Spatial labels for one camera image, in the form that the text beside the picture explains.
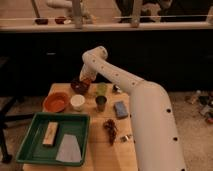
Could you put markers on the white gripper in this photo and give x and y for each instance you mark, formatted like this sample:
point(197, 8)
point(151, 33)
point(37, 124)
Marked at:
point(87, 73)

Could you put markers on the red apple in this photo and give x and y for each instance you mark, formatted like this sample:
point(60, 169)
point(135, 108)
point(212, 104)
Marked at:
point(87, 81)

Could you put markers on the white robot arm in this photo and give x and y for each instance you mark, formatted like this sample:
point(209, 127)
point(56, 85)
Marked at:
point(157, 143)

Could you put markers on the purple bowl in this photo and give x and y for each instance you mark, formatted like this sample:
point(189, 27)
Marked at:
point(79, 87)

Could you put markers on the orange bowl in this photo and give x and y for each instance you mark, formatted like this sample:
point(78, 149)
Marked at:
point(56, 102)

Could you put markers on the green plastic cup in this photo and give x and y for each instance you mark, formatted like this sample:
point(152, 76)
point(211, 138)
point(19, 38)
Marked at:
point(101, 88)

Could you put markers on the white cup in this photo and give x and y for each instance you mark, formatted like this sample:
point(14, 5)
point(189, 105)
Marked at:
point(77, 102)

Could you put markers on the blue sponge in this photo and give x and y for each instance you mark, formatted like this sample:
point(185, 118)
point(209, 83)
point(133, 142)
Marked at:
point(120, 110)

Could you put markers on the silver fork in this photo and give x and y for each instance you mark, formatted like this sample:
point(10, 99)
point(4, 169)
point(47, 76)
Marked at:
point(126, 138)

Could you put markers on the wooden block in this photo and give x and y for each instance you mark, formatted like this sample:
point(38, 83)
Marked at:
point(50, 134)

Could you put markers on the grey cloth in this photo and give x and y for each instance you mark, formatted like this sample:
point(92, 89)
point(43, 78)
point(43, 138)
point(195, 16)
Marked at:
point(69, 150)

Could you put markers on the green plastic tray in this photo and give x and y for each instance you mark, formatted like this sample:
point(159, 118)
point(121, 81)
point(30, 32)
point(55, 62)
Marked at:
point(55, 139)

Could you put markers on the black chair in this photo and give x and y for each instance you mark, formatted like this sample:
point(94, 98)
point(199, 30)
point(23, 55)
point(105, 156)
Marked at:
point(6, 157)

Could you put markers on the white handled brush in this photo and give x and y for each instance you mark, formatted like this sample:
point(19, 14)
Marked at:
point(116, 89)

